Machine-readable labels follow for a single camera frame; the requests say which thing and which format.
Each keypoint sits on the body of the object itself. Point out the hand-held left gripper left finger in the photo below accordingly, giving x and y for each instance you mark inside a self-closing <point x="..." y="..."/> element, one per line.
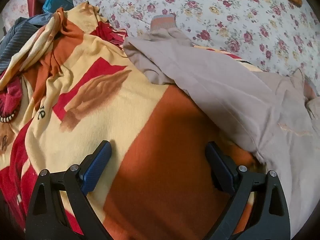
<point x="98" y="163"/>

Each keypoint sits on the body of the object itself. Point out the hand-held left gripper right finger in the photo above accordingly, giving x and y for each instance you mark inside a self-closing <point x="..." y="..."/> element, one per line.
<point x="221" y="166"/>

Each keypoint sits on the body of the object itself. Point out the beige zip jacket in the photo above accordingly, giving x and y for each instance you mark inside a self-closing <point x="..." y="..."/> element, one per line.
<point x="225" y="87"/>

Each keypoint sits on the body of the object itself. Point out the orange yellow red printed blanket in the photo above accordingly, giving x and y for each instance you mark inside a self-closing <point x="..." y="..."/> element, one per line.
<point x="87" y="110"/>

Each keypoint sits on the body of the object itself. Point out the white floral quilt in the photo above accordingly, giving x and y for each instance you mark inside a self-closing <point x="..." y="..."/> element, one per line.
<point x="225" y="17"/>

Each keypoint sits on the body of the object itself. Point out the dark striped garment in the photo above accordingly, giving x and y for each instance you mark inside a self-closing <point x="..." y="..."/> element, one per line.
<point x="15" y="37"/>

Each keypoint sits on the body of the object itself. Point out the blue plastic bag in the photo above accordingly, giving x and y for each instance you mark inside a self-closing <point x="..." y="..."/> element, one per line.
<point x="56" y="1"/>

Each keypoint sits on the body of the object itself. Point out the pink floral curtain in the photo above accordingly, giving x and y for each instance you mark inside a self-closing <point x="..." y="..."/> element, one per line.
<point x="15" y="5"/>

